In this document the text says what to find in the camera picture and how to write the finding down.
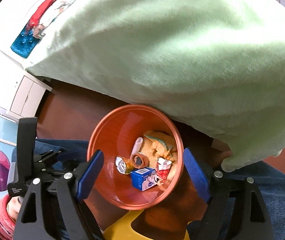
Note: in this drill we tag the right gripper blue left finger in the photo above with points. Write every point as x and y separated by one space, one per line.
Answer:
86 175

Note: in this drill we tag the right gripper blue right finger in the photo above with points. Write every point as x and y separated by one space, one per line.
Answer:
197 175

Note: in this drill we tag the orange plastic trash bin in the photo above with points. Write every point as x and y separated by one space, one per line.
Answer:
115 135

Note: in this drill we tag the person's left hand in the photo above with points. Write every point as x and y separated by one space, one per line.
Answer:
13 207

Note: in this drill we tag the red white crumpled carton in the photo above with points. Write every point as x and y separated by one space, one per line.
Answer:
163 168

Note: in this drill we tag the crushed silver can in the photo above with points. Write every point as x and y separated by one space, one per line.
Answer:
124 165

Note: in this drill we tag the blue milk carton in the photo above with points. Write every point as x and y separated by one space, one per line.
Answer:
144 178

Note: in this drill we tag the brown paper roll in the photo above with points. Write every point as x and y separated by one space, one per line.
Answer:
139 160

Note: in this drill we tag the white plastic tube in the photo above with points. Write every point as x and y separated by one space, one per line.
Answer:
137 146

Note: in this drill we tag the yellow plastic stool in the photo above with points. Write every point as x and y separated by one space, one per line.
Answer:
122 228

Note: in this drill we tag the pink fleece left sleeve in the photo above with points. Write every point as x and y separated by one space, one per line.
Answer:
7 225

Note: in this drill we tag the person's blue jeans legs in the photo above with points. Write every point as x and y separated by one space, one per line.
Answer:
270 181

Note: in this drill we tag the white bedside nightstand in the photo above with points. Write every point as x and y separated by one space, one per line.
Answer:
27 97

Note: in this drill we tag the light green bed blanket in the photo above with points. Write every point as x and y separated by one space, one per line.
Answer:
216 65

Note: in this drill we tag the white blue padded headboard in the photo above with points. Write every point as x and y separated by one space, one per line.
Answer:
24 43

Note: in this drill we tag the red pillow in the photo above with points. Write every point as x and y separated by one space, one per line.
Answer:
35 18

